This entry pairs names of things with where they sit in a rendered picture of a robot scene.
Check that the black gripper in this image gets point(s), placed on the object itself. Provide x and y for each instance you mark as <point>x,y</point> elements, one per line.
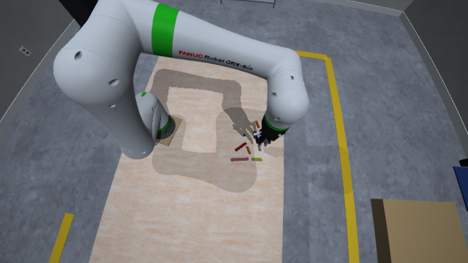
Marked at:
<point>263,138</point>

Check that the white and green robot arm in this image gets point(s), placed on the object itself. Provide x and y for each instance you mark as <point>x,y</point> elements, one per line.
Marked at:
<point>95,69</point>

